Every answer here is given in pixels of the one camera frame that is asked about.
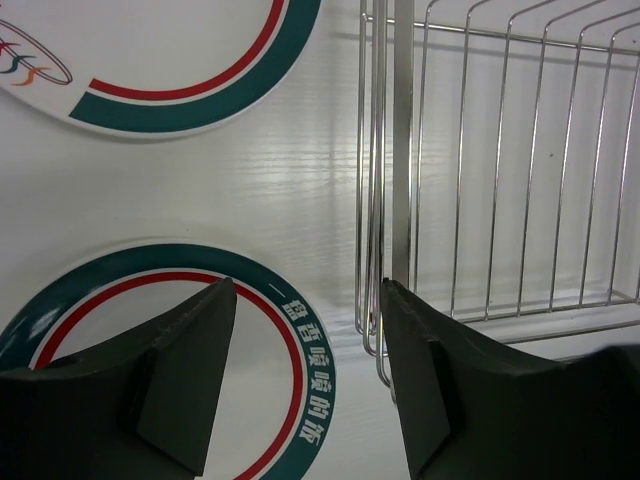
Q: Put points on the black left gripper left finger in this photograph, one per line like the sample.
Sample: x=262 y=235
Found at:
x=140 y=405

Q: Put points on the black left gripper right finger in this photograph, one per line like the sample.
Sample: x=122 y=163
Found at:
x=471 y=407

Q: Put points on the plate with teal red rings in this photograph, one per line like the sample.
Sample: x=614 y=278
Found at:
x=278 y=393

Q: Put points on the chrome wire dish rack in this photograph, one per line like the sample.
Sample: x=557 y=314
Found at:
x=498 y=169

